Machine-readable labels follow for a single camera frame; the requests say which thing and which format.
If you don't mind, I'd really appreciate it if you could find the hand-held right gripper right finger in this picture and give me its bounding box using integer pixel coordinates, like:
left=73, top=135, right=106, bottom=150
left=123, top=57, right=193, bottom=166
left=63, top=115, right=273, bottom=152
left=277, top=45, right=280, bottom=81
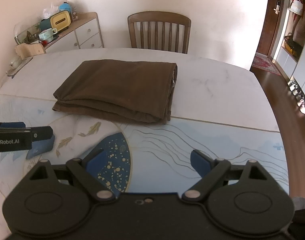
left=182, top=149, right=269, bottom=202

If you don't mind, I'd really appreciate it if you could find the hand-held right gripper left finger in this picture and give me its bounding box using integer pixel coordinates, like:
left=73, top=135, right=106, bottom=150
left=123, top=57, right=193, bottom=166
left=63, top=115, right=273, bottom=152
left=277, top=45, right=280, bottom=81
left=30, top=149, right=116, bottom=202

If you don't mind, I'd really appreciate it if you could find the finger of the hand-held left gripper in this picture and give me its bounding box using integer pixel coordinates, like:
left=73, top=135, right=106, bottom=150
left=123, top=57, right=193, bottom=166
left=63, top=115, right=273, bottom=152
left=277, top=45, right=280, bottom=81
left=26, top=126, right=55, bottom=160
left=0, top=122, right=26, bottom=129

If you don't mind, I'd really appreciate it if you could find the brown shirt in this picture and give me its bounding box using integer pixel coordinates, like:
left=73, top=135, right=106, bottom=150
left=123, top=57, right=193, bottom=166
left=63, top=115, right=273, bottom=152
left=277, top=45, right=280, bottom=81
left=52, top=59, right=178, bottom=125

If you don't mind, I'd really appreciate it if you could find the light wooden board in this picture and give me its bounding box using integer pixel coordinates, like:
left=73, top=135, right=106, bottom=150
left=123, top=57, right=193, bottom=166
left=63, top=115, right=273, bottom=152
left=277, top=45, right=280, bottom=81
left=14, top=43, right=46, bottom=60

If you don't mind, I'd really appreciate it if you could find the glass terrarium with plants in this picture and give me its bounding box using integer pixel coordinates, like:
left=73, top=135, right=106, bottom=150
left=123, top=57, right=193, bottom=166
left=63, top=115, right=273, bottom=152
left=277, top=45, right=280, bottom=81
left=15, top=21, right=41, bottom=45

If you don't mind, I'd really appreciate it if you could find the pale green mug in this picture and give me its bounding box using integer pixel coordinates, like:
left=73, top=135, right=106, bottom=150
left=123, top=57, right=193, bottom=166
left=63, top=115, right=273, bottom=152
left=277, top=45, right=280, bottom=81
left=39, top=28, right=58, bottom=42

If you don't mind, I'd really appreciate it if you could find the dark teal container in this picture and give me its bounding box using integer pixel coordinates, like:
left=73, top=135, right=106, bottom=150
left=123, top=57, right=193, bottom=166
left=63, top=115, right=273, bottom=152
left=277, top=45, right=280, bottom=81
left=39, top=17, right=53, bottom=32

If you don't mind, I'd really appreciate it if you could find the yellow tissue box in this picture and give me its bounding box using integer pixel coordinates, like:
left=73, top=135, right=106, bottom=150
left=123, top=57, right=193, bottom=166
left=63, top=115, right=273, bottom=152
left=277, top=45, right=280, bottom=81
left=50, top=12, right=72, bottom=29

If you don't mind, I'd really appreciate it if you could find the person's clothed body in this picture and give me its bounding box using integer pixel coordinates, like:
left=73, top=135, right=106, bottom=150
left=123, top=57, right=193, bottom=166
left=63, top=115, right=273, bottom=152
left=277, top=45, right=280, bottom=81
left=290, top=196, right=305, bottom=240

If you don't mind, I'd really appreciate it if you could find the red patterned rug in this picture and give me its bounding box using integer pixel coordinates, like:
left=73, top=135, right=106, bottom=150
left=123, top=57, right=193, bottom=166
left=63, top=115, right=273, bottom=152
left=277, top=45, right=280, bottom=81
left=251, top=52, right=284, bottom=76

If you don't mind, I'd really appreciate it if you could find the white wooden sideboard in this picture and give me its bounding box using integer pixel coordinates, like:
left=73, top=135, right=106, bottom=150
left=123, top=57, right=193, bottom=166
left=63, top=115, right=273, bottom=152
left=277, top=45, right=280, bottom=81
left=42, top=12, right=104, bottom=53

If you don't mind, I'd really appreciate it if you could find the row of shoes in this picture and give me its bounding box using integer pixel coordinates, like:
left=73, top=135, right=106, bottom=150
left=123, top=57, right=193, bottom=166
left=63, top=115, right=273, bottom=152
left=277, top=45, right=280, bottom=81
left=288, top=79, right=305, bottom=136

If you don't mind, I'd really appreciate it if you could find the clear plastic bag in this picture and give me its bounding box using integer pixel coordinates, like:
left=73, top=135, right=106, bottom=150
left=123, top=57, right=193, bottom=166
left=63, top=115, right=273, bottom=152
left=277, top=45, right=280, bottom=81
left=42, top=2, right=60, bottom=18

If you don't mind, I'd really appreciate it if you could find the white hallway cabinet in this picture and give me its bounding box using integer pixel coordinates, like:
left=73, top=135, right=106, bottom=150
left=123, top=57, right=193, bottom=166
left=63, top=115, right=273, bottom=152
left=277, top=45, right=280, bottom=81
left=275, top=31, right=305, bottom=107

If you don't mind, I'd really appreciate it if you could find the yellow and black bag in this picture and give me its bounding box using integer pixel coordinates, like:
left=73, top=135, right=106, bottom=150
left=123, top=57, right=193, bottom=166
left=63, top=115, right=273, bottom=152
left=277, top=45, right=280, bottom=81
left=284, top=33, right=303, bottom=57

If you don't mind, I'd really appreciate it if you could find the wooden slat-back chair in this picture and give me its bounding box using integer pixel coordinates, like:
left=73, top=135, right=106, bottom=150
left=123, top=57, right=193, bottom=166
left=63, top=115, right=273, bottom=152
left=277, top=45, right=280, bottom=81
left=127, top=11, right=192, bottom=54

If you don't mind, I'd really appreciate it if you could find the brown door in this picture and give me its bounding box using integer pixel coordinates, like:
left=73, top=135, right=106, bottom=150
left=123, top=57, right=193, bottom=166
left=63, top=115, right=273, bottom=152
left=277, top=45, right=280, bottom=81
left=250, top=0, right=286, bottom=71

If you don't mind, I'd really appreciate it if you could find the beige hanging coat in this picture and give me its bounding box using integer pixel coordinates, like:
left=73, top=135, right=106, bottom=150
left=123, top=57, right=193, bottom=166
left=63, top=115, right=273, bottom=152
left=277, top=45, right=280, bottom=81
left=293, top=1, right=305, bottom=46

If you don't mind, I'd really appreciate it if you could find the white and red hanging bag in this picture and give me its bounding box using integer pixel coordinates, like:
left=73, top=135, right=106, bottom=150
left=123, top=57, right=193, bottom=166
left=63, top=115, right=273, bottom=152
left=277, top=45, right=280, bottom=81
left=289, top=0, right=304, bottom=13

